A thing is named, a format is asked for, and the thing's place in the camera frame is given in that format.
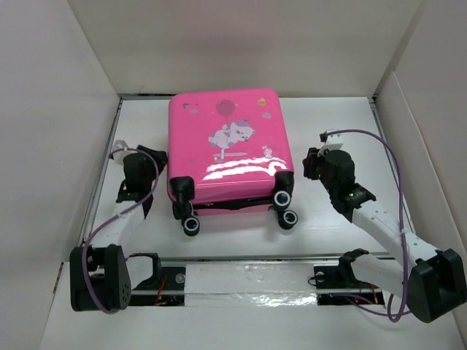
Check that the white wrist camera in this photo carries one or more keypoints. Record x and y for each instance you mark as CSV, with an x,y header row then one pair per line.
x,y
332,140
118,152

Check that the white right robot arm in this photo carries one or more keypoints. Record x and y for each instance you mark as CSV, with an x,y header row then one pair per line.
x,y
430,282

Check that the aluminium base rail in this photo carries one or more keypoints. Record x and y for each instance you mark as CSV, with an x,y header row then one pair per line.
x,y
260,283

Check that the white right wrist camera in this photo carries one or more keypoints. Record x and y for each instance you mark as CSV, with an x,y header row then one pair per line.
x,y
332,140

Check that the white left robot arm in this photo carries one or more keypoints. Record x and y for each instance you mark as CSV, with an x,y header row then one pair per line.
x,y
116,233

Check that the pink hard-shell suitcase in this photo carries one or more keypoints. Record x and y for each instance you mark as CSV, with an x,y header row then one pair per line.
x,y
228,152

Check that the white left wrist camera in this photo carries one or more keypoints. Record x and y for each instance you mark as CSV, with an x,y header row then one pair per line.
x,y
118,152

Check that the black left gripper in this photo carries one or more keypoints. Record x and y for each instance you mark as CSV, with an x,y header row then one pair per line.
x,y
160,157

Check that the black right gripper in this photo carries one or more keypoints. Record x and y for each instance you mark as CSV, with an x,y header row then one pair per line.
x,y
310,162

